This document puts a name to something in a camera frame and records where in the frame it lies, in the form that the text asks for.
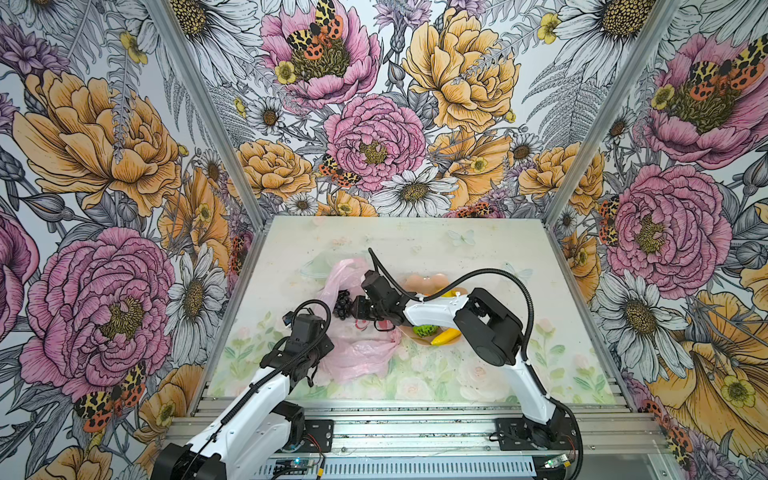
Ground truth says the pink plastic bag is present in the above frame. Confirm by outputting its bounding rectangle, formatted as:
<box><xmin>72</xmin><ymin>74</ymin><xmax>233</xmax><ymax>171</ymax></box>
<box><xmin>319</xmin><ymin>258</ymin><xmax>402</xmax><ymax>383</ymax></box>

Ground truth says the white slotted cable duct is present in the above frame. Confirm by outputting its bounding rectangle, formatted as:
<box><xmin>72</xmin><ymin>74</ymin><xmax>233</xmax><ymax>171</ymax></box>
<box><xmin>254</xmin><ymin>456</ymin><xmax>537</xmax><ymax>479</ymax></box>

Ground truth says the green circuit board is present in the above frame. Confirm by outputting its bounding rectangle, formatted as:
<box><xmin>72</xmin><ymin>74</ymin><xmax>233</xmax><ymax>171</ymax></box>
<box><xmin>271</xmin><ymin>458</ymin><xmax>319</xmax><ymax>479</ymax></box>
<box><xmin>543</xmin><ymin>454</ymin><xmax>571</xmax><ymax>469</ymax></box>

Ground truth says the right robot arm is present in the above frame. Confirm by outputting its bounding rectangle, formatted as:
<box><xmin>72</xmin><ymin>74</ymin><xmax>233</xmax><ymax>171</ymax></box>
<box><xmin>350</xmin><ymin>268</ymin><xmax>583</xmax><ymax>449</ymax></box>

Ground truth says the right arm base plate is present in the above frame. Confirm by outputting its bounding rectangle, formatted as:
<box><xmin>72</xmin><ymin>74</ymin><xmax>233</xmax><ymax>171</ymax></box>
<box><xmin>488</xmin><ymin>417</ymin><xmax>581</xmax><ymax>451</ymax></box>

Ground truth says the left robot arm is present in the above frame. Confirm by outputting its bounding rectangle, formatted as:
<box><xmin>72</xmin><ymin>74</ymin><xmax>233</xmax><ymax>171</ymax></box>
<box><xmin>151</xmin><ymin>302</ymin><xmax>334</xmax><ymax>479</ymax></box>

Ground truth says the fake yellow banana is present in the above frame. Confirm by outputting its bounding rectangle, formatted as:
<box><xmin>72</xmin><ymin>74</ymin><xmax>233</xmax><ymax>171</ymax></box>
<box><xmin>430</xmin><ymin>328</ymin><xmax>462</xmax><ymax>346</ymax></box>

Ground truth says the green circuit board left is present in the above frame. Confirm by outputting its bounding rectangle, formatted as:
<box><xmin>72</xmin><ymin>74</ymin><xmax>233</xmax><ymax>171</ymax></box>
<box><xmin>271</xmin><ymin>458</ymin><xmax>319</xmax><ymax>479</ymax></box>

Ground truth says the fake black grape bunch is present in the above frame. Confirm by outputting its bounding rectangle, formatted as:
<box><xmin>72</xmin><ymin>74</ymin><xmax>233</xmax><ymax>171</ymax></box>
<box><xmin>333</xmin><ymin>290</ymin><xmax>354</xmax><ymax>320</ymax></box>

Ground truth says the aluminium front rail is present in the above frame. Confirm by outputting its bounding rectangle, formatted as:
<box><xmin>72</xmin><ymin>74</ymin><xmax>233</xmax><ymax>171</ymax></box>
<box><xmin>152</xmin><ymin>401</ymin><xmax>673</xmax><ymax>460</ymax></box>

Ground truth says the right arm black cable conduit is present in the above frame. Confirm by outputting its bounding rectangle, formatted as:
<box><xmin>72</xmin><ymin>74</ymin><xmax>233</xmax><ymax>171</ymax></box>
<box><xmin>367</xmin><ymin>247</ymin><xmax>584</xmax><ymax>480</ymax></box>

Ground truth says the left aluminium frame post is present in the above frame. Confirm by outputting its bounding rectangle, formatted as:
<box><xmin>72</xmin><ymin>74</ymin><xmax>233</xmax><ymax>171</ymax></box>
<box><xmin>147</xmin><ymin>1</ymin><xmax>268</xmax><ymax>233</ymax></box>

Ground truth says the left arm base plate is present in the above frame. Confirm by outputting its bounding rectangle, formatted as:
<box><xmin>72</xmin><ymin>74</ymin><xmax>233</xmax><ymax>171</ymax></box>
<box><xmin>283</xmin><ymin>419</ymin><xmax>335</xmax><ymax>454</ymax></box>

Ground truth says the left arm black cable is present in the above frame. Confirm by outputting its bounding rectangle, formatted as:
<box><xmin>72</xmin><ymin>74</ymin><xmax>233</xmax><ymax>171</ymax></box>
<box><xmin>176</xmin><ymin>298</ymin><xmax>333</xmax><ymax>480</ymax></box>

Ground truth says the aluminium frame post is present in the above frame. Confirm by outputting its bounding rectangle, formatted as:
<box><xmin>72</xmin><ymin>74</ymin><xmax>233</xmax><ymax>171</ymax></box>
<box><xmin>543</xmin><ymin>0</ymin><xmax>681</xmax><ymax>228</ymax></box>
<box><xmin>147</xmin><ymin>1</ymin><xmax>268</xmax><ymax>233</ymax></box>

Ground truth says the fake green custard apple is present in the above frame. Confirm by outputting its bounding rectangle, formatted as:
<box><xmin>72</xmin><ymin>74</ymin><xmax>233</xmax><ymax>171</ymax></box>
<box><xmin>412</xmin><ymin>325</ymin><xmax>440</xmax><ymax>338</ymax></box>

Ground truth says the pink petal-shaped bowl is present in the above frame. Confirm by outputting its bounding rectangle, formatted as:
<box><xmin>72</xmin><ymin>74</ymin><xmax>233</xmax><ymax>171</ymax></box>
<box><xmin>398</xmin><ymin>274</ymin><xmax>450</xmax><ymax>346</ymax></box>

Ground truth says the green circuit board right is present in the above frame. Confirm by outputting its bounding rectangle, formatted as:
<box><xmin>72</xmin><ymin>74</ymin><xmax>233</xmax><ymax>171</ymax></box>
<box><xmin>543</xmin><ymin>454</ymin><xmax>571</xmax><ymax>469</ymax></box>

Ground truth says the right aluminium frame post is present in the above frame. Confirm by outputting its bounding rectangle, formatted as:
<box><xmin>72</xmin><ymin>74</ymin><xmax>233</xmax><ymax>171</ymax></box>
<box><xmin>543</xmin><ymin>0</ymin><xmax>681</xmax><ymax>228</ymax></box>

